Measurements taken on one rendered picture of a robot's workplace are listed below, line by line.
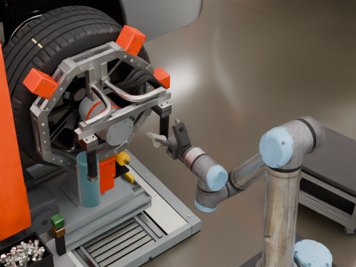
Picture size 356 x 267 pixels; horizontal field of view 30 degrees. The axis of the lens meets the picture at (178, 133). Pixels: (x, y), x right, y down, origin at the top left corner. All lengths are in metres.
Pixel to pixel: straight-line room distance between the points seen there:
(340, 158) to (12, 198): 1.63
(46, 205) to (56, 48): 0.77
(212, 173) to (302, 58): 2.28
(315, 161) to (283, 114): 0.84
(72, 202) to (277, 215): 1.27
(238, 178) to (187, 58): 2.06
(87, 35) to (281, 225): 1.02
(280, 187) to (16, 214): 1.05
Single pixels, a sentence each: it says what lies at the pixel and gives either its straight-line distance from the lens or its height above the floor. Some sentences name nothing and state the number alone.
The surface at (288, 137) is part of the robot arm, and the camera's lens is 2.06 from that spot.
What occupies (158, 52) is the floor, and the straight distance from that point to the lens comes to 4.53.
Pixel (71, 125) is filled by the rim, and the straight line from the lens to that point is 3.01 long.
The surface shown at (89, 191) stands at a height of 0.58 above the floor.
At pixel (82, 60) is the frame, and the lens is 2.52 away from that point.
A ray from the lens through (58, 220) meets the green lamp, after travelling 2.55.
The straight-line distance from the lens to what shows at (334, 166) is 3.32.
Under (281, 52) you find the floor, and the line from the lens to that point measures 4.64.
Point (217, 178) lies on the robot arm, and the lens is 2.46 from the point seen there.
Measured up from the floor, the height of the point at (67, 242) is 0.16.
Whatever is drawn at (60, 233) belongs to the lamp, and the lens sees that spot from 2.60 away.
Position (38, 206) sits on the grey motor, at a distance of 2.96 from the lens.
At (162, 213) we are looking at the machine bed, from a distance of 3.34.
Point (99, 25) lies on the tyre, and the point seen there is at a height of 1.17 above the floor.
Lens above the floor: 2.57
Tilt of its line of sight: 41 degrees down
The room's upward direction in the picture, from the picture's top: 3 degrees clockwise
